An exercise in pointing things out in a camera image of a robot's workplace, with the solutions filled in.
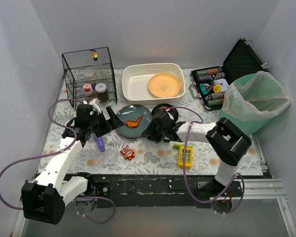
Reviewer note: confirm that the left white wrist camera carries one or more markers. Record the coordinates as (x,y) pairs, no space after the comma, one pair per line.
(95,104)

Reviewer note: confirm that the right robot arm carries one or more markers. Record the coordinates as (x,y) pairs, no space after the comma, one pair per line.
(227,140)

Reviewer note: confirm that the blue ceramic plate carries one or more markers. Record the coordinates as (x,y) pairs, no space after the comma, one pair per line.
(132,112)

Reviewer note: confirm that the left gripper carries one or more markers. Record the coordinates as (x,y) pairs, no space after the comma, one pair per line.
(104,122)

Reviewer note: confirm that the yellow bear plate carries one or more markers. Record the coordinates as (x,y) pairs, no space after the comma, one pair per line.
(164,85)

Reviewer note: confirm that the fried chicken wing toy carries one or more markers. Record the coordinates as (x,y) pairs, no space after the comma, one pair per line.
(133,124)

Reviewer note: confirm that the pink lid spice jar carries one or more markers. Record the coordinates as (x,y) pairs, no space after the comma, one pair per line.
(87,88)

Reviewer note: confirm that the clear bin liner bag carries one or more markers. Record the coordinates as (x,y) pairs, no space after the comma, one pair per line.
(259,96)

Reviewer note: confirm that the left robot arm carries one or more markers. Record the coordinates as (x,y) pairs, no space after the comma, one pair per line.
(46,197)

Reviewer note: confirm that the black wire rack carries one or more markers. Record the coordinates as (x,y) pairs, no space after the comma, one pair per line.
(75,62)

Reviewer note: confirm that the black poker chip case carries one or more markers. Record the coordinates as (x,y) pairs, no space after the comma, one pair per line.
(241,61)

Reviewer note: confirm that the silver lid spice jar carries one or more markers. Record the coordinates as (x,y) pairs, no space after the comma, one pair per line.
(89,75)

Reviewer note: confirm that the green trash bin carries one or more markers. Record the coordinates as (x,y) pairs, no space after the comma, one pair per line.
(251,116)

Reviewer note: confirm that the white rectangular basin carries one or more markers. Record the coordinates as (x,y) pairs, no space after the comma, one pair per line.
(135,80)

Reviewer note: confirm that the glass bottle gold stopper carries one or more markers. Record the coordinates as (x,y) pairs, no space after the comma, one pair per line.
(97,65)

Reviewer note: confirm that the brown spice jar white lid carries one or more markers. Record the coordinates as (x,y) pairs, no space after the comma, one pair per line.
(102,92)

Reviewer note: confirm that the red owl toy block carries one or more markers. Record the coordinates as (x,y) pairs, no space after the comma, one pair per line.
(128,153)

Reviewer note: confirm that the black small plate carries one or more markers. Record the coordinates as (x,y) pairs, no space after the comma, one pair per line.
(157,107)

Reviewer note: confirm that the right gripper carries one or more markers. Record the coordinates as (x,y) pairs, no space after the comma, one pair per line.
(152,131)

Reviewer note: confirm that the green blue toy block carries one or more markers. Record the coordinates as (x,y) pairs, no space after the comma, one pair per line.
(165,139)

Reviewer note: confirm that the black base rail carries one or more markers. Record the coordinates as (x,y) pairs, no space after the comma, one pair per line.
(153,190)

